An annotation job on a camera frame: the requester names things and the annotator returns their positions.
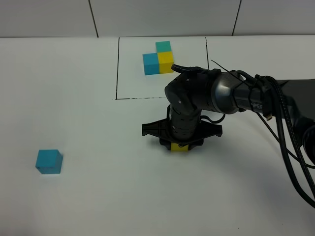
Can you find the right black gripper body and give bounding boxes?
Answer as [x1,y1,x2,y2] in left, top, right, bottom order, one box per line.
[142,105,222,150]

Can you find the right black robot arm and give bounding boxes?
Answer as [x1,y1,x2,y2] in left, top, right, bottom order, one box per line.
[142,65,315,160]

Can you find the template yellow block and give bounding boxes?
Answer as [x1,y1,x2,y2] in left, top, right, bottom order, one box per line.
[157,51,174,74]

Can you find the template blue block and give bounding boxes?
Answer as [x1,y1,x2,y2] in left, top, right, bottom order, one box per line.
[142,53,159,75]

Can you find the template green block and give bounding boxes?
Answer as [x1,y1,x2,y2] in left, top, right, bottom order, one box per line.
[156,41,172,53]

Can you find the right arm black cables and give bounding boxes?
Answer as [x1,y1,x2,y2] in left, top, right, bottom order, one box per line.
[255,73,315,209]

